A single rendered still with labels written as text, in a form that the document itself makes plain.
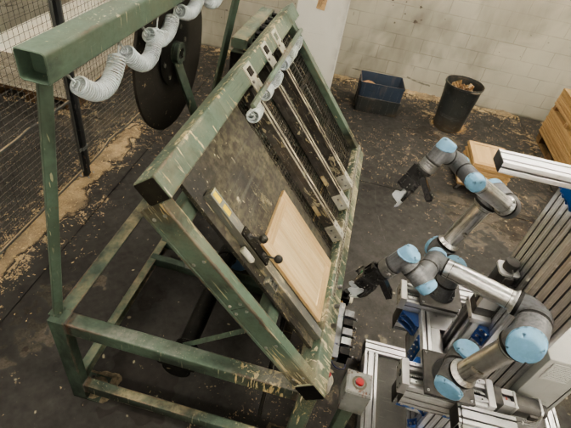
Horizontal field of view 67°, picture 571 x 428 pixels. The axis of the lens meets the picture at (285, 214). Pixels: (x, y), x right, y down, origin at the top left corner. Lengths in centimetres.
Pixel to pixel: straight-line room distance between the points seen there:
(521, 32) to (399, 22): 166
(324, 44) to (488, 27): 255
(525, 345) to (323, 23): 459
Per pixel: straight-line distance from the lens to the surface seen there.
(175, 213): 155
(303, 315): 214
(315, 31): 565
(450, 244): 240
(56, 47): 149
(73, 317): 248
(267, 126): 236
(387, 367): 314
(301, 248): 231
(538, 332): 167
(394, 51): 715
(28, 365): 334
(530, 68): 753
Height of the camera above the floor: 275
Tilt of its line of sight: 41 degrees down
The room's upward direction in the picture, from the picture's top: 11 degrees clockwise
